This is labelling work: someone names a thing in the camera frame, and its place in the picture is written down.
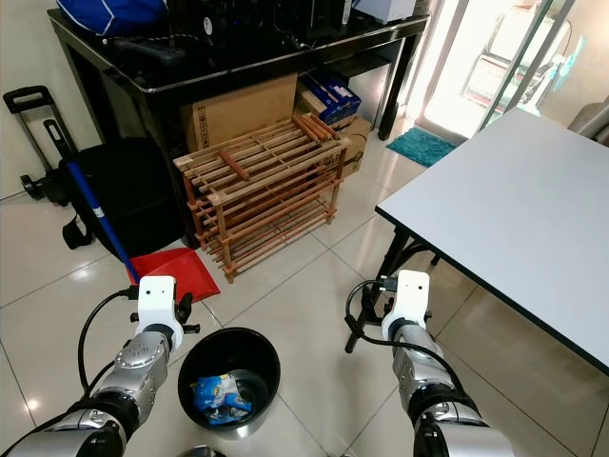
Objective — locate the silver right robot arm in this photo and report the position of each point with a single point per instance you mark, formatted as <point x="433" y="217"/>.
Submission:
<point x="433" y="390"/>

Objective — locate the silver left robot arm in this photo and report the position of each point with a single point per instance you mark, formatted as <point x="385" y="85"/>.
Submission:
<point x="143" y="367"/>

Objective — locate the black round rubbish bin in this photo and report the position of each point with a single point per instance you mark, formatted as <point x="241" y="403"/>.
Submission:
<point x="262" y="354"/>

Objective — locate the blue white crumpled packet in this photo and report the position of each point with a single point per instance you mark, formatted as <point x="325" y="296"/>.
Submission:
<point x="221" y="395"/>

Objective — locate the black backpack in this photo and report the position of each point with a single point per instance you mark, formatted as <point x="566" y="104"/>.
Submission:
<point x="143" y="190"/>

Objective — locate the wooden slatted shoe rack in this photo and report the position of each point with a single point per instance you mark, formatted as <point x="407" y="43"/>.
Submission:
<point x="262" y="157"/>

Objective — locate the large brown cardboard box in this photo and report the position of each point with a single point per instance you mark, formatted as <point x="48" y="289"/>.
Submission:
<point x="238" y="109"/>

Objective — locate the black glossy side table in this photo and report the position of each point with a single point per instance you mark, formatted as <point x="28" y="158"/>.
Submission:
<point x="219" y="72"/>

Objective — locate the small brown cardboard box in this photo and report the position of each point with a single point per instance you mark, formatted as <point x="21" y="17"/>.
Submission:
<point x="354" y="138"/>

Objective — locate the black oblong device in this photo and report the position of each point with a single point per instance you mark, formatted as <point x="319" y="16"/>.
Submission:
<point x="147" y="52"/>

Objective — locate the blue printed carton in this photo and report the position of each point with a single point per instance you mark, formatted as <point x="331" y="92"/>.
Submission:
<point x="333" y="93"/>

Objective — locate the black luggage trolley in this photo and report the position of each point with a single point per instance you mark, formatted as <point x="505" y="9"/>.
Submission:
<point x="24" y="93"/>

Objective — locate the teal floor mat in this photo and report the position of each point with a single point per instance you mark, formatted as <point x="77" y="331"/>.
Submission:
<point x="421" y="146"/>

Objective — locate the black electronics pile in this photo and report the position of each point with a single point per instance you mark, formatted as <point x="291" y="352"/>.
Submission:
<point x="257" y="21"/>

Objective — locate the blue fabric bag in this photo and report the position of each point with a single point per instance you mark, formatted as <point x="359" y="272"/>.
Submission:
<point x="109" y="11"/>

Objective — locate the white folding table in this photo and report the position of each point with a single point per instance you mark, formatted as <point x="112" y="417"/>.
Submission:
<point x="514" y="214"/>

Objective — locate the white grey box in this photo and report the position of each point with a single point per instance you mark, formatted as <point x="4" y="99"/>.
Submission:
<point x="385" y="8"/>

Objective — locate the white folded rack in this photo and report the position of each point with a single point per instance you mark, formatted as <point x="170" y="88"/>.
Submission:
<point x="495" y="57"/>

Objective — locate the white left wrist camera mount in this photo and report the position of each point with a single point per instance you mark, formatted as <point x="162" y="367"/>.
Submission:
<point x="157" y="300"/>

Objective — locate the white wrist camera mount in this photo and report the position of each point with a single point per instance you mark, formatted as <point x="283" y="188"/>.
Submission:
<point x="409" y="297"/>
<point x="157" y="300"/>

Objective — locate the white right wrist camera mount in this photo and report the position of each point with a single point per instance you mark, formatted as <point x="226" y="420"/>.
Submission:
<point x="409" y="297"/>

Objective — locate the glass sliding door frame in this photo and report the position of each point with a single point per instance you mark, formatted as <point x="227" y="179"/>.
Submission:
<point x="523" y="62"/>

